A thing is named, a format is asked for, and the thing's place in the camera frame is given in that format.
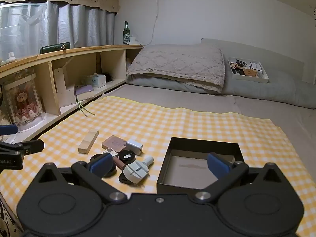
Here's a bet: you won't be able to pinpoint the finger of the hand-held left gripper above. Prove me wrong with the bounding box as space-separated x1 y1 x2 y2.
0 139 45 157
0 125 19 136

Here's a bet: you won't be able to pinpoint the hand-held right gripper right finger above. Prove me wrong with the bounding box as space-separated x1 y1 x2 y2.
194 153 284 203

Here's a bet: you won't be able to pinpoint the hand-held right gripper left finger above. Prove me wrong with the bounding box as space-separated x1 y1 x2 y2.
37 152 127 204

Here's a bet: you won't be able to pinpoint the black oval case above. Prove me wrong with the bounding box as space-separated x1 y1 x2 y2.
90 154 118 178

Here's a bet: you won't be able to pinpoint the brown lip gloss tube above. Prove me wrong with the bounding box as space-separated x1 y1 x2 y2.
102 148 124 171

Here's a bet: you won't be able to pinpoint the beige rectangular box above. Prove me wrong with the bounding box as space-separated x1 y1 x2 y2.
78 130 99 155

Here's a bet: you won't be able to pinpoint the pink compact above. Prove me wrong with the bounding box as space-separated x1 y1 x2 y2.
102 135 128 153

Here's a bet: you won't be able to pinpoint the black round jar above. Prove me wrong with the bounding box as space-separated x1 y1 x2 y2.
118 149 136 166

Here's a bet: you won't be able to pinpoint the grey watch link tool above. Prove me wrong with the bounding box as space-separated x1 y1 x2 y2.
118 160 150 185

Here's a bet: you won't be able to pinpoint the white charger adapter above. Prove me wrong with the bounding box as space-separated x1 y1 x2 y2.
125 139 144 156

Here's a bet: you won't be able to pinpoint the black box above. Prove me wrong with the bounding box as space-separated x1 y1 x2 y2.
157 136 246 195

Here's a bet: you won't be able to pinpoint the doll in clear case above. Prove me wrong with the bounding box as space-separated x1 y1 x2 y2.
3 75 47 130

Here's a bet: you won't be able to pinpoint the green plant stems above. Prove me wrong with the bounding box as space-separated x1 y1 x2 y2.
76 96 96 117

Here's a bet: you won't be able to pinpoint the yellow checked mat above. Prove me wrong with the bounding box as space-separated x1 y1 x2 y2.
0 96 314 237

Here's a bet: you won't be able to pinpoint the wooden board stand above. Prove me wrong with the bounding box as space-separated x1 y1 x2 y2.
53 57 76 108

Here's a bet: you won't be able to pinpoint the beige book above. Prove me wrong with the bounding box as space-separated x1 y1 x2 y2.
76 92 96 102

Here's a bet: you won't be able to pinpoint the purple notebook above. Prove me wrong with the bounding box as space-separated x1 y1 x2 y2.
75 85 94 96

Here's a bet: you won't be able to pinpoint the pale green tissue box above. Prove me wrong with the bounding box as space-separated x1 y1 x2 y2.
83 73 107 88

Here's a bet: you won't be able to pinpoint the black fluffy item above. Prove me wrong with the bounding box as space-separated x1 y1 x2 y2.
102 71 115 83

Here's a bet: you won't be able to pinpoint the white tray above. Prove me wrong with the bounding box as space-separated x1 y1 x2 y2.
228 57 270 84

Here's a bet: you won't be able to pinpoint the dark green pouch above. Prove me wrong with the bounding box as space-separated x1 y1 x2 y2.
40 42 72 54

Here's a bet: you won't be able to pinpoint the grey pillow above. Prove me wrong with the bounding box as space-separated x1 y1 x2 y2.
125 75 218 94

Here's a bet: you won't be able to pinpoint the folded grey duvet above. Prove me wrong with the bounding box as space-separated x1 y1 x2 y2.
222 62 316 109

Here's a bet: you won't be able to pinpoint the clear plastic container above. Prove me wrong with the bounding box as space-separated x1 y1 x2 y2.
0 2 48 60

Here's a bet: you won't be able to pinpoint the grey headboard cushion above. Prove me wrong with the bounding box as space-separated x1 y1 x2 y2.
201 38 307 85

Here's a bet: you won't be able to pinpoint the grey curtain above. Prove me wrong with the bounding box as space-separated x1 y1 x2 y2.
0 1 117 60

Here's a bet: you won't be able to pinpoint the green beer bottle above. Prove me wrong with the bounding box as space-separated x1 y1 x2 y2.
123 21 131 45

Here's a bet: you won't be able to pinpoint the white wall cable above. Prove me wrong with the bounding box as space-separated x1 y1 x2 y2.
136 0 164 44

